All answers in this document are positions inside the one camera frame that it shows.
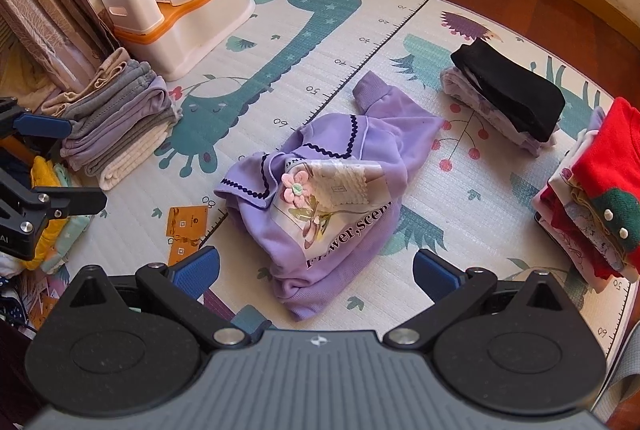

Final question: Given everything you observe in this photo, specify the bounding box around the cream folded blanket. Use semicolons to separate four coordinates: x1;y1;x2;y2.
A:
84;121;174;191

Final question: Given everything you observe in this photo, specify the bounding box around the purple sweatshirt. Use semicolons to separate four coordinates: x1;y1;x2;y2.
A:
215;72;444;321

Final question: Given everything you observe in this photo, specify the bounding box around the pink folded garment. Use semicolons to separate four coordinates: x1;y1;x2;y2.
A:
532;187;623;292

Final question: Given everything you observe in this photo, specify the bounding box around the grey folded garment stack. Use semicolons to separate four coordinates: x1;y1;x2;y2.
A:
41;47;181;176

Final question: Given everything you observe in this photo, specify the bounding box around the white orange storage box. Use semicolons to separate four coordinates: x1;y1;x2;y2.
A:
102;0;255;81

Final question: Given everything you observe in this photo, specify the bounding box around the red folded sweater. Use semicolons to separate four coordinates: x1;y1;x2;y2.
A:
572;97;639;266

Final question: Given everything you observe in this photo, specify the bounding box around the yellow folded garment pile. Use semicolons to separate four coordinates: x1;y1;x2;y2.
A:
21;156;92;274

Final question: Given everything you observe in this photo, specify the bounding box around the white floral folded garment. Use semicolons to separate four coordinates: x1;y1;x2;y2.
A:
439;67;559;157

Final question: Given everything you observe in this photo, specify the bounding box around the orange paper card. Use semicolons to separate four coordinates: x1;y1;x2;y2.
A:
166;205;208;266

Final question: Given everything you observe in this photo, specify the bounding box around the black folded garment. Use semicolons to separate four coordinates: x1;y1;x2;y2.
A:
450;38;565;143

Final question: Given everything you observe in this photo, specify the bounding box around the cartoon foam play mat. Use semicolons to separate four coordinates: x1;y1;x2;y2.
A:
29;0;639;361

